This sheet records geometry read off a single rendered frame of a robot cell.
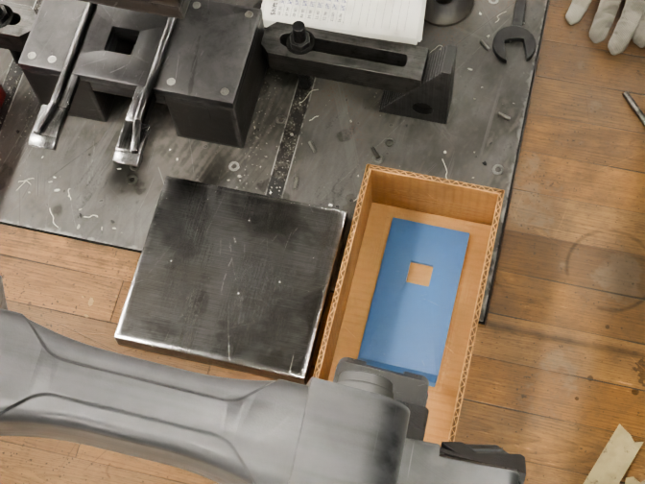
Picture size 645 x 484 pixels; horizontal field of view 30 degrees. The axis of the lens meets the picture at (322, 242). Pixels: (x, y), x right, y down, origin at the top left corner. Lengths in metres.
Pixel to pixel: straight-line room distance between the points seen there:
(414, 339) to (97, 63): 0.37
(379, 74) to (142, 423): 0.51
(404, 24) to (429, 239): 0.21
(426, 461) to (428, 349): 0.32
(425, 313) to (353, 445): 0.39
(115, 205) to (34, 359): 0.48
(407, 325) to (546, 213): 0.17
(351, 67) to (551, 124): 0.20
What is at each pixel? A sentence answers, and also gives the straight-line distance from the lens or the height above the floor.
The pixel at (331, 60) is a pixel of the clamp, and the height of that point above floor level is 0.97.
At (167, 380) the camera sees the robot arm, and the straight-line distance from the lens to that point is 0.66.
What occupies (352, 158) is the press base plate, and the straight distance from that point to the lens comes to 1.12.
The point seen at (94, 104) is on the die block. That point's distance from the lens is 1.14.
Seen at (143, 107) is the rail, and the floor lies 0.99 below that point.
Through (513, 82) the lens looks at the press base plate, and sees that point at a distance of 1.17.
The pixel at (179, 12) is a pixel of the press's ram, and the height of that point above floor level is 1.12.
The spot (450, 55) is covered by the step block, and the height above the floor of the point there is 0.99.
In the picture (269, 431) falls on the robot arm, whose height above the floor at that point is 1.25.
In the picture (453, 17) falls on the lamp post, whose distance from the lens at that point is 1.19.
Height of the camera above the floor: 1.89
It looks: 66 degrees down
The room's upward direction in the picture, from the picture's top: 7 degrees counter-clockwise
